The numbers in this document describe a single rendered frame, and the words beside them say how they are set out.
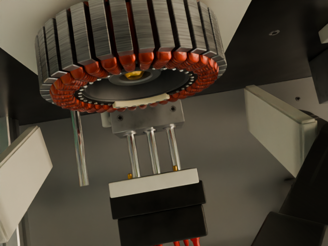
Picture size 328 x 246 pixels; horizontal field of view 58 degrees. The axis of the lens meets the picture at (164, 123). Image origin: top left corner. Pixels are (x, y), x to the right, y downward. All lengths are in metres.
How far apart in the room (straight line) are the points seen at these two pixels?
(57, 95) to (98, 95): 0.04
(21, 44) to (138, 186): 0.11
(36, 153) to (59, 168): 0.27
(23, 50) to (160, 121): 0.15
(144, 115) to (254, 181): 0.21
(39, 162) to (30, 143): 0.01
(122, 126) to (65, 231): 0.21
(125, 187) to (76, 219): 0.25
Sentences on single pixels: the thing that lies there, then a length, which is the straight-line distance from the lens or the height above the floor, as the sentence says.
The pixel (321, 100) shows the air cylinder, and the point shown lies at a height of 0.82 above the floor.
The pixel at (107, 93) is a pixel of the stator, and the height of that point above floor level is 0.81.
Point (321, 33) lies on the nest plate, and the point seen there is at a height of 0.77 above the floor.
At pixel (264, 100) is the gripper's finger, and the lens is 0.16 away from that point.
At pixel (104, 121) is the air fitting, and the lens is 0.32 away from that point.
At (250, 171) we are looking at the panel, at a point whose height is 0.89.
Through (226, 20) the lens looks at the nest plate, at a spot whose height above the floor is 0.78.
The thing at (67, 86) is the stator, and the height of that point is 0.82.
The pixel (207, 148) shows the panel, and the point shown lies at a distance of 0.43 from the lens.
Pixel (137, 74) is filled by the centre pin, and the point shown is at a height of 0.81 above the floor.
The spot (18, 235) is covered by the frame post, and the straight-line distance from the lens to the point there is 0.41.
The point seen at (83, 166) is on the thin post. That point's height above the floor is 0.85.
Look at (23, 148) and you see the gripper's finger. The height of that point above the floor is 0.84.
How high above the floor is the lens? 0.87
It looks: 9 degrees down
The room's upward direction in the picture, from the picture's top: 170 degrees clockwise
